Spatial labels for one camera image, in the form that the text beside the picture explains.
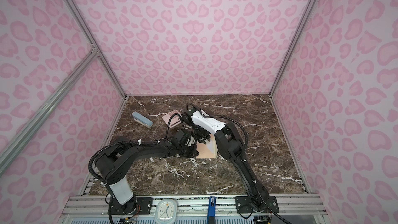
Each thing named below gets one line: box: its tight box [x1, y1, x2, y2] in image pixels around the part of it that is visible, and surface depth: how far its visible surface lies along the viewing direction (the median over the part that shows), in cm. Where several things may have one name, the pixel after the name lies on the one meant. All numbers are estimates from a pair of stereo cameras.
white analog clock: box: [154, 198, 178, 224], surface depth 71 cm
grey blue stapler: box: [132, 110, 154, 129], surface depth 104 cm
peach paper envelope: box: [195, 133, 219, 159], surface depth 92 cm
